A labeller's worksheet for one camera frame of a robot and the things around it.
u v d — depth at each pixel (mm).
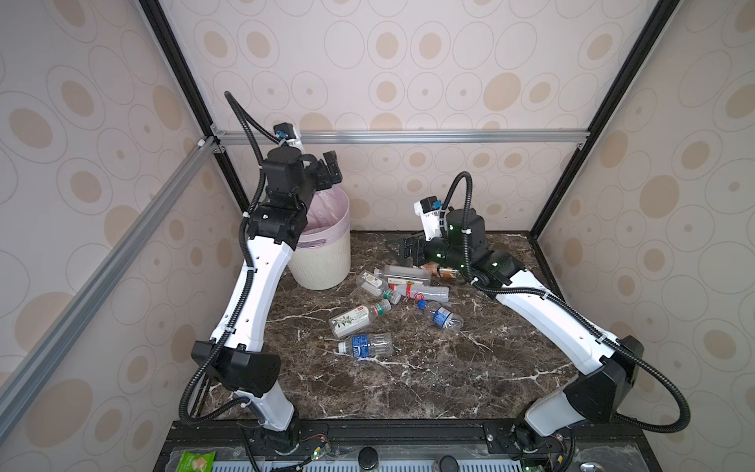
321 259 880
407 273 1060
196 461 688
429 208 605
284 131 546
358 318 897
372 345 839
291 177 485
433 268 657
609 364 409
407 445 731
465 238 516
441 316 906
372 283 974
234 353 415
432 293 970
